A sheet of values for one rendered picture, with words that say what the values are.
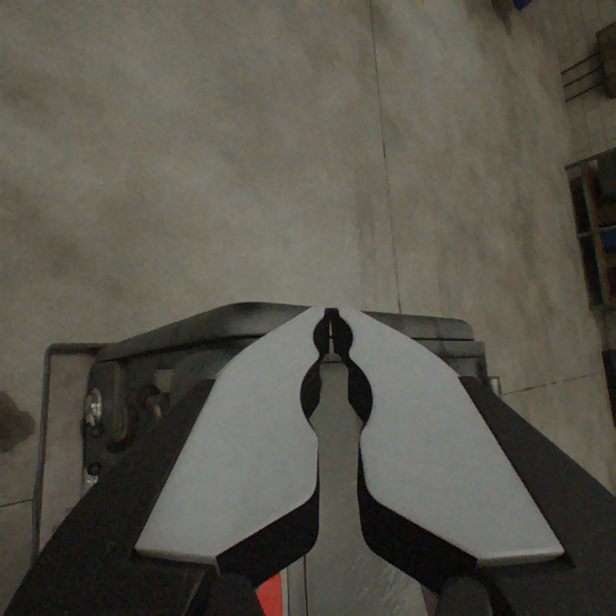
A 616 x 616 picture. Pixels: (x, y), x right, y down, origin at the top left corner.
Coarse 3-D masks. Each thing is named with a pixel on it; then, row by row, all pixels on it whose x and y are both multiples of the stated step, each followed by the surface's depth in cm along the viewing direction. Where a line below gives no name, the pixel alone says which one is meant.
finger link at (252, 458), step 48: (288, 336) 10; (240, 384) 9; (288, 384) 9; (192, 432) 7; (240, 432) 7; (288, 432) 7; (192, 480) 6; (240, 480) 6; (288, 480) 6; (144, 528) 6; (192, 528) 6; (240, 528) 6; (288, 528) 6
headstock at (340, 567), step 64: (192, 320) 38; (256, 320) 33; (384, 320) 43; (448, 320) 53; (128, 384) 59; (192, 384) 30; (320, 384) 35; (128, 448) 57; (320, 448) 34; (320, 512) 33; (320, 576) 32; (384, 576) 37
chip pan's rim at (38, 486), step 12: (48, 348) 77; (60, 348) 79; (72, 348) 81; (84, 348) 82; (96, 348) 84; (48, 360) 76; (48, 372) 76; (48, 384) 76; (48, 396) 79; (36, 480) 72; (36, 492) 72; (36, 504) 72; (36, 516) 72; (36, 528) 71; (36, 540) 71; (36, 552) 71
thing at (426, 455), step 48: (336, 336) 12; (384, 336) 10; (384, 384) 8; (432, 384) 8; (384, 432) 7; (432, 432) 7; (480, 432) 7; (384, 480) 6; (432, 480) 6; (480, 480) 6; (384, 528) 6; (432, 528) 6; (480, 528) 6; (528, 528) 6; (432, 576) 6
